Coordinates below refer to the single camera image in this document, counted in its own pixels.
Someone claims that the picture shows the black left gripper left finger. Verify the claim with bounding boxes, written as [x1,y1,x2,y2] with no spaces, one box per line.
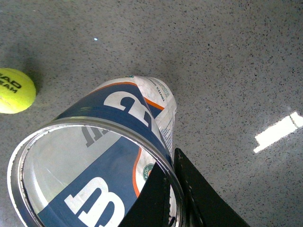
[119,164,170,227]

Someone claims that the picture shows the Head Team yellow tennis ball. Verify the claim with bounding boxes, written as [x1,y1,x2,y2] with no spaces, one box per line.
[0,68,36,114]

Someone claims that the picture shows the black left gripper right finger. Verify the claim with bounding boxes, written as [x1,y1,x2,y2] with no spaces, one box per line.
[174,148,249,227]

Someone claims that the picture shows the blue white tennis ball can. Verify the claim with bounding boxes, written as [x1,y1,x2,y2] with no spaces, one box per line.
[7,75,186,227]

